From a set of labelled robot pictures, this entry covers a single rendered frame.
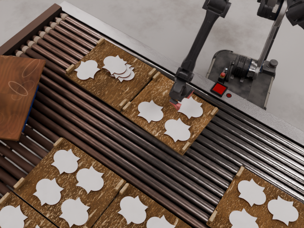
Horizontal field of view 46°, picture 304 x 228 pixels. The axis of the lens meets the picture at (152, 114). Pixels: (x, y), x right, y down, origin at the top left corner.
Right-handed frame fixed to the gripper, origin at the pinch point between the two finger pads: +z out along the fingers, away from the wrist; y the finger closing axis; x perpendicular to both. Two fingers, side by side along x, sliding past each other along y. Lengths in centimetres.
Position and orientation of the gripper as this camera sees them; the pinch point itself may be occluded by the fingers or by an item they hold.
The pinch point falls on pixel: (182, 102)
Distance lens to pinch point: 198.4
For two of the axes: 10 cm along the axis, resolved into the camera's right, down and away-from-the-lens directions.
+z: 1.3, 6.1, 7.8
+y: 6.1, -6.7, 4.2
